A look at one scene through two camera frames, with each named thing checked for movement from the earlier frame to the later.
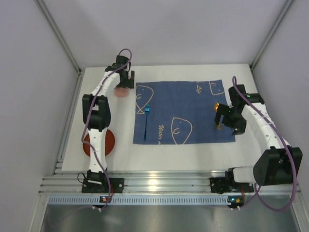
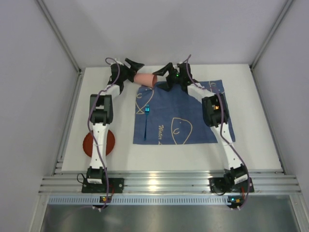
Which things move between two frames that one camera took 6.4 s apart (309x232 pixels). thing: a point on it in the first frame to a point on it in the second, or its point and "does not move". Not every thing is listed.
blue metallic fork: x=147 y=108 does not move
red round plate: x=109 y=144 does not move
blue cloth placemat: x=178 y=112 does not move
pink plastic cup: x=121 y=92 to x=147 y=79
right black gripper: x=228 y=118 to x=169 y=76
